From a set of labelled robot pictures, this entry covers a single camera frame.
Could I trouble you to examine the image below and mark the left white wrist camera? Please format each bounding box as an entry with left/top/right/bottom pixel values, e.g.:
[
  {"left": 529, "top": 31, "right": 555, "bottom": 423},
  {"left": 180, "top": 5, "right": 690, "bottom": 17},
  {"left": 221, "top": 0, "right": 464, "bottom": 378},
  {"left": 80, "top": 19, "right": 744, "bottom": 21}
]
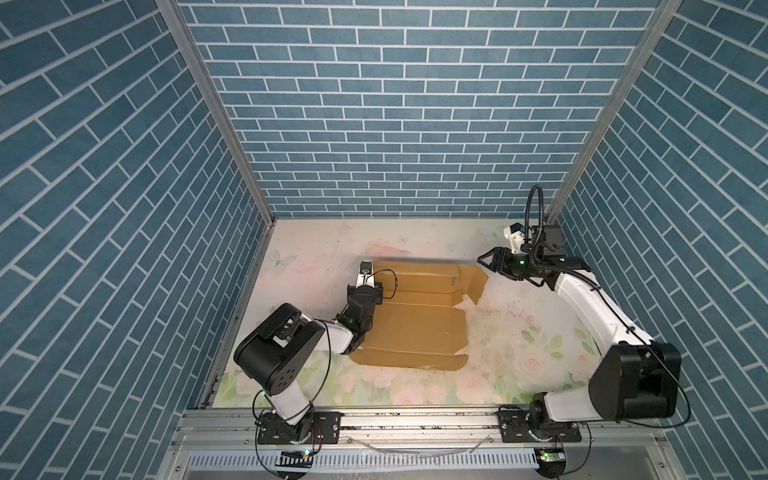
[{"left": 356, "top": 260, "right": 375, "bottom": 288}]

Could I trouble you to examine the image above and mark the right aluminium corner post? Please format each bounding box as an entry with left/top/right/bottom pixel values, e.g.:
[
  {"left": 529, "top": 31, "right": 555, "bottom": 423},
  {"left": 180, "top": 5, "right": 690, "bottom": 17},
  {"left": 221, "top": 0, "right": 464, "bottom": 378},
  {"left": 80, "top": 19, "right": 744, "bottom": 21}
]
[{"left": 545, "top": 0, "right": 682, "bottom": 224}]

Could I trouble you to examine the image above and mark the floral table mat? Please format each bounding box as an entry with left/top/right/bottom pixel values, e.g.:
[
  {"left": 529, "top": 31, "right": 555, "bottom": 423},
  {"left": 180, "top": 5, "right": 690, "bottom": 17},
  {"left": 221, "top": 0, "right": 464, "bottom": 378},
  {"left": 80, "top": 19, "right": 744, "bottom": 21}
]
[{"left": 239, "top": 219, "right": 601, "bottom": 407}]

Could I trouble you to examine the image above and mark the left aluminium corner post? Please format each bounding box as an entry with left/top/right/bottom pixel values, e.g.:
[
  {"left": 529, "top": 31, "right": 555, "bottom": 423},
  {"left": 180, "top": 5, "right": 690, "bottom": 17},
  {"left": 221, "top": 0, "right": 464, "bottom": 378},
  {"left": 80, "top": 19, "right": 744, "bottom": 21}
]
[{"left": 156, "top": 0, "right": 275, "bottom": 228}]

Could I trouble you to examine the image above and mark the brown cardboard box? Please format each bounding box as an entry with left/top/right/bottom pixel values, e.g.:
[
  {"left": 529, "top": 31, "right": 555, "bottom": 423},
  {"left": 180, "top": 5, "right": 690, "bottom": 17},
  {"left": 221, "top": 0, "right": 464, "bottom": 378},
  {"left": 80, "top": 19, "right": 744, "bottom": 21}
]
[{"left": 350, "top": 261, "right": 488, "bottom": 371}]

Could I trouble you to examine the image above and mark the green circuit board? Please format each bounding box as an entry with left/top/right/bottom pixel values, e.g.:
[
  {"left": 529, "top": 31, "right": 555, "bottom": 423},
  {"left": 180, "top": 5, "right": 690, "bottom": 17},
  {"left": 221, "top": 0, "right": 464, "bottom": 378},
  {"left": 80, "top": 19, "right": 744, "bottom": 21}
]
[
  {"left": 275, "top": 450, "right": 315, "bottom": 470},
  {"left": 536, "top": 448, "right": 567, "bottom": 463}
]

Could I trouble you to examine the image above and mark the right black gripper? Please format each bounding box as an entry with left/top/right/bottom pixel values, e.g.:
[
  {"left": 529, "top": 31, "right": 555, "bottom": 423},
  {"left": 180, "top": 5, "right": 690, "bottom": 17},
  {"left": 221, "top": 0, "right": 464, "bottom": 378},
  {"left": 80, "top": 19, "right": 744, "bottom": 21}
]
[{"left": 477, "top": 246, "right": 541, "bottom": 280}]

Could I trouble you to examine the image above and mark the left green circuit board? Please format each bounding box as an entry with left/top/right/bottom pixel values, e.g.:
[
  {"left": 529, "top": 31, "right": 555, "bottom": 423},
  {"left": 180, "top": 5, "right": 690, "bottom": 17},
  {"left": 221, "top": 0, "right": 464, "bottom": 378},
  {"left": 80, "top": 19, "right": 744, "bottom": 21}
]
[{"left": 275, "top": 450, "right": 315, "bottom": 470}]

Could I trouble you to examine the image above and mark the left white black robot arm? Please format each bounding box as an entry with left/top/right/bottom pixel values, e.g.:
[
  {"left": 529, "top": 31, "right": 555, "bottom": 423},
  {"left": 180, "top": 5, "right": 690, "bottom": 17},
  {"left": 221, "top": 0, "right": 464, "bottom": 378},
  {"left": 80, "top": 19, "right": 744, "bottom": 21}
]
[{"left": 233, "top": 282, "right": 383, "bottom": 427}]

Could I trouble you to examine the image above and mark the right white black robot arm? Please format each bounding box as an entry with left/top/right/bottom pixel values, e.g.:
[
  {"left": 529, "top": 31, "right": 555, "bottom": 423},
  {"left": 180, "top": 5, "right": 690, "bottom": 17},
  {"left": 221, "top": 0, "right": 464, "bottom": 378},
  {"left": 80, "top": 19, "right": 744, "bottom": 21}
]
[{"left": 477, "top": 223, "right": 686, "bottom": 432}]

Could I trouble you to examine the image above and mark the right black camera cable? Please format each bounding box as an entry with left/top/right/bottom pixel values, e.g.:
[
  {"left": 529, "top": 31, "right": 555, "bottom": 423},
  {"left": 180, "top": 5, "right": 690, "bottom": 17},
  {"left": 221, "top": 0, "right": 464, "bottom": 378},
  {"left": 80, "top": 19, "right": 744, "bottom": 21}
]
[{"left": 524, "top": 184, "right": 547, "bottom": 253}]

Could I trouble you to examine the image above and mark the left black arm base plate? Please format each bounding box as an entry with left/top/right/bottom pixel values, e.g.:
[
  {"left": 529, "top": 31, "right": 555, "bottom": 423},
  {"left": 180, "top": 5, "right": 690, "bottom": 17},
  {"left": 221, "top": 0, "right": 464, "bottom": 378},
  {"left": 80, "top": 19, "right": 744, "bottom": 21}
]
[{"left": 257, "top": 411, "right": 342, "bottom": 445}]

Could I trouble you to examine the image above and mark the aluminium corner post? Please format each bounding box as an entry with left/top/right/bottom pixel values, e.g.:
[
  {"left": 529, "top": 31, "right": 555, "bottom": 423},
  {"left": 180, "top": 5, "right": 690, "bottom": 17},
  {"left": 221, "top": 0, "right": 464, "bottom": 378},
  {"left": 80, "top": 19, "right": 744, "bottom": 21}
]
[
  {"left": 545, "top": 0, "right": 682, "bottom": 224},
  {"left": 156, "top": 0, "right": 275, "bottom": 228}
]

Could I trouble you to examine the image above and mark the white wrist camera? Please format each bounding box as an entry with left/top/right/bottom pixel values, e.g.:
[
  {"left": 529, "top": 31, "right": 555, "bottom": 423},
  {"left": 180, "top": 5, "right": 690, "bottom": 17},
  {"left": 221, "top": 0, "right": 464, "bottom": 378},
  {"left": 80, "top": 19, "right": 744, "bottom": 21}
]
[
  {"left": 503, "top": 222, "right": 530, "bottom": 254},
  {"left": 356, "top": 260, "right": 375, "bottom": 288}
]

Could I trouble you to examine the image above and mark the white slotted cable duct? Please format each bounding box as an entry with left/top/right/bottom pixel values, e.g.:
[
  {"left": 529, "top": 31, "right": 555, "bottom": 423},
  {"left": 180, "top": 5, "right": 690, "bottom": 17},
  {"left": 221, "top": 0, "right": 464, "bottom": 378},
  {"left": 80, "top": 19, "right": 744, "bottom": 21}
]
[{"left": 187, "top": 448, "right": 539, "bottom": 474}]

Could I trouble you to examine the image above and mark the right green circuit board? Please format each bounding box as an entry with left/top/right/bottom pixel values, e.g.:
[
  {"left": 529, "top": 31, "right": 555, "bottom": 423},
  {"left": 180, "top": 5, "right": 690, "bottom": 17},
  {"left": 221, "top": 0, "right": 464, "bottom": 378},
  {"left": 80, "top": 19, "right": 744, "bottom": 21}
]
[{"left": 536, "top": 448, "right": 567, "bottom": 463}]

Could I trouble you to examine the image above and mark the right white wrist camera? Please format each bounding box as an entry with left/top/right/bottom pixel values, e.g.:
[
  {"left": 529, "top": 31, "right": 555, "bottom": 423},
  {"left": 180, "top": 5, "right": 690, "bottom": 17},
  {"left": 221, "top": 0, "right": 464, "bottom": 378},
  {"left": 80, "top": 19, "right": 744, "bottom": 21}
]
[{"left": 503, "top": 222, "right": 530, "bottom": 254}]

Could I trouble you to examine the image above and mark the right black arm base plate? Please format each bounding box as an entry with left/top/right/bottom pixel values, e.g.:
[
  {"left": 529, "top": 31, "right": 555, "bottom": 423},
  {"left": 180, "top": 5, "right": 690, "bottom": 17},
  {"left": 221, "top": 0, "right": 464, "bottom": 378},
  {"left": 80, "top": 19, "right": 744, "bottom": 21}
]
[{"left": 496, "top": 406, "right": 582, "bottom": 444}]

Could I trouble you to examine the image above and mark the aluminium mounting rail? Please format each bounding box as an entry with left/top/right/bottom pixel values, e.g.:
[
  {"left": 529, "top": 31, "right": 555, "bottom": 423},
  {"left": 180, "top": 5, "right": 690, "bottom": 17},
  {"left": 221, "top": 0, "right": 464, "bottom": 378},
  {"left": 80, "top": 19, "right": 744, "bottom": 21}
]
[{"left": 172, "top": 406, "right": 666, "bottom": 450}]

